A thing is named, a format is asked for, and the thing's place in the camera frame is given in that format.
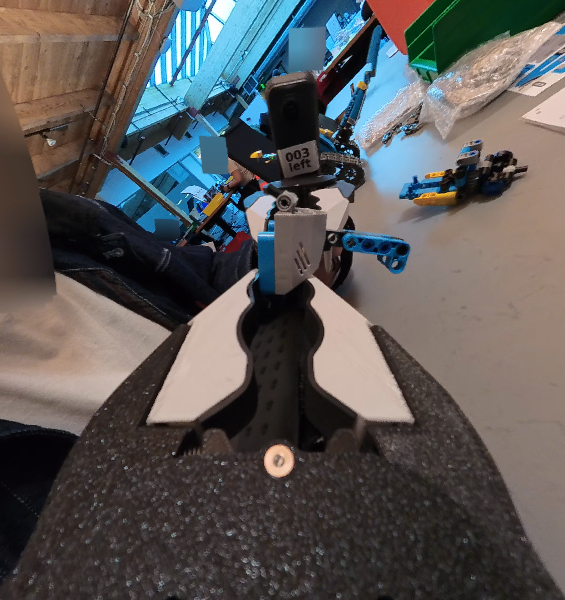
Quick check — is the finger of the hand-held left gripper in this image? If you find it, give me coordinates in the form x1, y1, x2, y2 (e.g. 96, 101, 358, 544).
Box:
319, 186, 351, 233
245, 193, 284, 235

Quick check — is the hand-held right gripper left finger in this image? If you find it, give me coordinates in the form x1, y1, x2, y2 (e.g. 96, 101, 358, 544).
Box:
146, 269, 260, 439

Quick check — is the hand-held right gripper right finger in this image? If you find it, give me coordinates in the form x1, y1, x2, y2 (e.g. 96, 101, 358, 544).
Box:
305, 277, 415, 439

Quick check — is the blue grey brick assembly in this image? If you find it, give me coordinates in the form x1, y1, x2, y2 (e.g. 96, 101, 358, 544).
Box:
256, 190, 412, 296

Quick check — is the blue yellow brick assembly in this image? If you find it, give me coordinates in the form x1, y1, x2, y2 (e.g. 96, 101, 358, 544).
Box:
399, 143, 529, 208

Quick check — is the person's left forearm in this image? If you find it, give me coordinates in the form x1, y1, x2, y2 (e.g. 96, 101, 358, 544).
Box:
39, 188, 257, 331

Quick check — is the grey desk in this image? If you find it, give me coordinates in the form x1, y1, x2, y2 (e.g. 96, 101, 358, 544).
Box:
331, 14, 565, 593

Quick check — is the tracked brick robot model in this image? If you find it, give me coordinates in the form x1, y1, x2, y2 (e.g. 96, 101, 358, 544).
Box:
317, 80, 369, 190

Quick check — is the person's white shirt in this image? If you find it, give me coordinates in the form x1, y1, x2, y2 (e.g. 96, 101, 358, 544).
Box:
0, 272, 191, 434

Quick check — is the red file tray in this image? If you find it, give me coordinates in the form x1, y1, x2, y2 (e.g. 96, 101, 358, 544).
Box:
366, 0, 437, 53

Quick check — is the clear plastic bag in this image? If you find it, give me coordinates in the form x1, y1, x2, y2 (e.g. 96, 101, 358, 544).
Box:
423, 21, 564, 139

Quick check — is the green file tray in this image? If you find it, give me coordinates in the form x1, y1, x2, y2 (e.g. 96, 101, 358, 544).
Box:
404, 0, 565, 83

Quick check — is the dark denim jacket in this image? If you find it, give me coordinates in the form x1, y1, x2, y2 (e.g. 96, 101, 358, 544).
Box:
0, 416, 79, 598

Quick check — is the open instruction booklet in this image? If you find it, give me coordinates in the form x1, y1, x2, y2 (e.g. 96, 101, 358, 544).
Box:
520, 91, 565, 139

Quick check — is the blue sticker sheet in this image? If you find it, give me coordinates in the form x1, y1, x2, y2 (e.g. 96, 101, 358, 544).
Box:
509, 21, 565, 97

